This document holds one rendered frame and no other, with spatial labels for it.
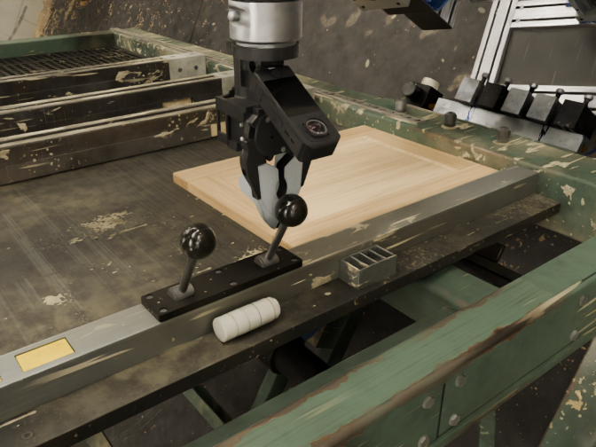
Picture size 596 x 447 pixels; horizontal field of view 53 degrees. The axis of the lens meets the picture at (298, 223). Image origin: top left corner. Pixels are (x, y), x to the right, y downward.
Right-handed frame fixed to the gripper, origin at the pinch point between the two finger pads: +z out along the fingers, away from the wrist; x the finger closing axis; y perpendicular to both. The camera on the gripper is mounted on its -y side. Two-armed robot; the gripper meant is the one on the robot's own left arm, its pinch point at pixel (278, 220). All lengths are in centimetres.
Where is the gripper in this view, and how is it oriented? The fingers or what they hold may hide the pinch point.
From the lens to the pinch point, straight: 70.4
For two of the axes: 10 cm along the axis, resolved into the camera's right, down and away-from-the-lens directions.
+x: -7.9, 2.7, -5.5
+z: -0.1, 8.9, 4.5
